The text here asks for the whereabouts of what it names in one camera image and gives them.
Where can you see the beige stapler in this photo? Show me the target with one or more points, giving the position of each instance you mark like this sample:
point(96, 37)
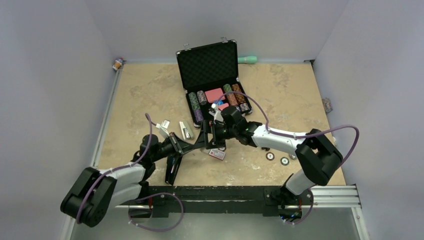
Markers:
point(186, 131)

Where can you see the black stapler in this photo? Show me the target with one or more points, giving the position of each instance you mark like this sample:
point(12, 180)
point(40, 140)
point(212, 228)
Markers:
point(172, 166)

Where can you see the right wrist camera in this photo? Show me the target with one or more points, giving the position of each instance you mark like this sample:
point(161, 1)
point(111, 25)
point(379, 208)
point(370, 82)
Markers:
point(216, 113)

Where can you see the red staple box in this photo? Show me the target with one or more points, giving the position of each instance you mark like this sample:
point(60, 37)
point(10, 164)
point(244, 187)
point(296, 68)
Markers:
point(217, 153)

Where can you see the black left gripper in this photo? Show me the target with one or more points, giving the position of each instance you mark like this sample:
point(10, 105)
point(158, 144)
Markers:
point(181, 146)

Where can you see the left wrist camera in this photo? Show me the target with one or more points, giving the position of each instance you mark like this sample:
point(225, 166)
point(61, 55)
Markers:
point(163, 128)

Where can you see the mint green bottle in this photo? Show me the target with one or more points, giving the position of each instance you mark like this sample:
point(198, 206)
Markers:
point(250, 60)

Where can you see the small orange bottle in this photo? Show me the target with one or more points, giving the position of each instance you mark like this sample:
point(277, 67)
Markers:
point(118, 63)

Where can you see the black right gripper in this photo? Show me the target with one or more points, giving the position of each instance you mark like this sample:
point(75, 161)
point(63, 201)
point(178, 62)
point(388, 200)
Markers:
point(210, 126)

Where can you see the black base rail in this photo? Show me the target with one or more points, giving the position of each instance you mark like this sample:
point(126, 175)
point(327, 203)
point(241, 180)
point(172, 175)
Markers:
point(268, 201)

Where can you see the black poker chip case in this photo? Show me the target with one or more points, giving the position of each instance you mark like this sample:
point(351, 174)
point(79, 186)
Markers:
point(206, 68)

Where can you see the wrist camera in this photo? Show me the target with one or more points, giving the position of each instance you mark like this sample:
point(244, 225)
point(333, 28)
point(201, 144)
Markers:
point(163, 128)
point(216, 113)

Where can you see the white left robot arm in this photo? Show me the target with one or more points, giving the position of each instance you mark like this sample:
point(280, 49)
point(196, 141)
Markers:
point(96, 191)

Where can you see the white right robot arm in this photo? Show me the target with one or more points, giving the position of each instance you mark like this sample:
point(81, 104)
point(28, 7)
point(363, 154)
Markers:
point(318, 157)

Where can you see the pink card deck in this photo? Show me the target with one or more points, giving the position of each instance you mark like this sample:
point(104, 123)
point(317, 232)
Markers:
point(214, 95)

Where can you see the green poker chip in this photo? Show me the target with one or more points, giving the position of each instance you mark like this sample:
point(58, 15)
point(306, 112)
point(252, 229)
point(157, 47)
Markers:
point(284, 161)

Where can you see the red-brown poker chip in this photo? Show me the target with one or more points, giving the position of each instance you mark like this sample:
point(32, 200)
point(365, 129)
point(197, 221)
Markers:
point(270, 156)

